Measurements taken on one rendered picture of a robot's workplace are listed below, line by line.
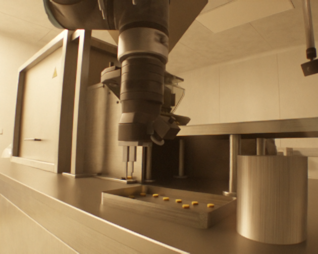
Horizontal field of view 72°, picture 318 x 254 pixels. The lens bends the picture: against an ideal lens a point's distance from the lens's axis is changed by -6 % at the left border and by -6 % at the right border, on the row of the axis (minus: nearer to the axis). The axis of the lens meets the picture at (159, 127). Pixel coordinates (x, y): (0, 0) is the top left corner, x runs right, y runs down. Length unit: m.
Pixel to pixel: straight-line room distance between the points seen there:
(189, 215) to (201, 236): 0.04
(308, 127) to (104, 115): 0.59
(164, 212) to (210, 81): 4.86
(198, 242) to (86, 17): 0.39
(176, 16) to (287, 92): 3.71
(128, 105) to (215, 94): 4.65
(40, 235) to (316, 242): 0.49
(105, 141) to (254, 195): 0.59
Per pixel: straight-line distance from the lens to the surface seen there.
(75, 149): 0.79
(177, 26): 0.91
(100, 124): 0.81
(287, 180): 0.27
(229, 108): 4.80
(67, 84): 0.91
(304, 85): 4.43
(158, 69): 0.40
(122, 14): 0.44
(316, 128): 0.45
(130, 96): 0.38
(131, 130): 0.36
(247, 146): 0.74
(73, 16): 0.45
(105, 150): 0.78
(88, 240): 0.38
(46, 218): 0.53
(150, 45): 0.39
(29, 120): 1.32
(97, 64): 0.99
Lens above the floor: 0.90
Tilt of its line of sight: 5 degrees up
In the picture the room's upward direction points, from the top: 1 degrees clockwise
